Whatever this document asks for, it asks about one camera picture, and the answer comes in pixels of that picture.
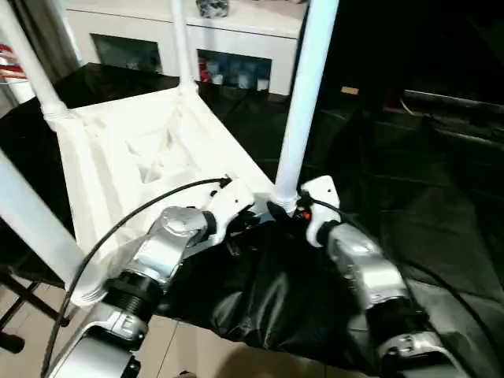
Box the white plastic table leg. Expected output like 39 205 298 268
272 0 341 210
0 150 106 309
169 0 198 96
0 0 67 120

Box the white plastic table top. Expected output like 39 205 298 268
42 87 295 309

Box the black work mat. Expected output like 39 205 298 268
0 61 504 375

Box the white patterned jug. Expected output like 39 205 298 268
235 61 254 89

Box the black speaker cabinet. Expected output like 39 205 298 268
302 0 405 106

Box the black flat monitor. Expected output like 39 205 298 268
400 88 504 120

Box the grey crumpled object on cabinet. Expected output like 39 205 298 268
195 0 232 20

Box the white sideboard cabinet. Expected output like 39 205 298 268
65 0 309 97

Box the grey curtain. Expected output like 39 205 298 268
11 0 83 87

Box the white plastic bin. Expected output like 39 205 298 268
2 77 37 106

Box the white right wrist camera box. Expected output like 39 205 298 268
298 175 343 248

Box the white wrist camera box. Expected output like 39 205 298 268
195 176 256 246
298 175 343 248

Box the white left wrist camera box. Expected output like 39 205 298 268
195 176 256 246

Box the black metal folding frame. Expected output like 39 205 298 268
0 270 72 354

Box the red wire bundle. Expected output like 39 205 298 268
0 42 29 80

